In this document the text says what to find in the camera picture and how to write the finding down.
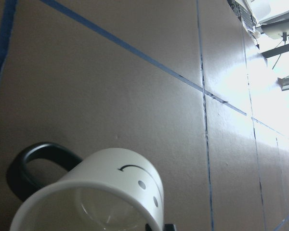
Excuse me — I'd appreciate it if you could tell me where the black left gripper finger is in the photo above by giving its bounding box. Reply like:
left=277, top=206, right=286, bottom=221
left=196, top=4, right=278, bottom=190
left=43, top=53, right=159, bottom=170
left=163, top=224, right=176, bottom=231

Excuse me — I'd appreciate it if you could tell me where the white smiley mug black handle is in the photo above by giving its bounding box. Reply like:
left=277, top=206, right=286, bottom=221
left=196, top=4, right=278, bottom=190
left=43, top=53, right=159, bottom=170
left=6, top=142, right=164, bottom=231

